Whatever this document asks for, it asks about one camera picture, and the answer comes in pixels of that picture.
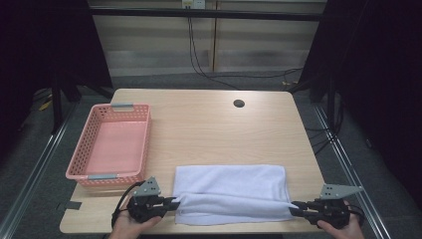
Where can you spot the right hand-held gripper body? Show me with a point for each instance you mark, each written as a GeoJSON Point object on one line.
{"type": "Point", "coordinates": [328, 212]}

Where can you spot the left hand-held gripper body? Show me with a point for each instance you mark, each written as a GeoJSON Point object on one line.
{"type": "Point", "coordinates": [144, 207]}

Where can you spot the white towel with blue print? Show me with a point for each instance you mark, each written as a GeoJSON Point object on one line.
{"type": "Point", "coordinates": [232, 192]}

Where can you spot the pink perforated plastic basket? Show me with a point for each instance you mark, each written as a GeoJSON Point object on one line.
{"type": "Point", "coordinates": [112, 146]}

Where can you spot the person's left hand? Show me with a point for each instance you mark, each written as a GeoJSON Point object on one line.
{"type": "Point", "coordinates": [132, 229]}

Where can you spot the person's right hand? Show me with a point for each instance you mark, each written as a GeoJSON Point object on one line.
{"type": "Point", "coordinates": [345, 232]}

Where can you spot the black metal stand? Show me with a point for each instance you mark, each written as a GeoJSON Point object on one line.
{"type": "Point", "coordinates": [57, 106]}

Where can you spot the dark curtain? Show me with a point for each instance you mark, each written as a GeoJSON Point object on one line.
{"type": "Point", "coordinates": [40, 49]}
{"type": "Point", "coordinates": [381, 83]}

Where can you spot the yellow object on floor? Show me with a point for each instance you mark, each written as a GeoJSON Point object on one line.
{"type": "Point", "coordinates": [44, 106]}

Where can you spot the metal floor rail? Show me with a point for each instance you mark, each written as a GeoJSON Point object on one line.
{"type": "Point", "coordinates": [41, 162]}
{"type": "Point", "coordinates": [374, 215]}

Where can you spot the black horizontal frame bar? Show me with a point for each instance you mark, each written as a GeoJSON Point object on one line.
{"type": "Point", "coordinates": [205, 14]}

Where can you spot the white wall power outlet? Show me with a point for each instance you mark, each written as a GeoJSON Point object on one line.
{"type": "Point", "coordinates": [194, 4]}

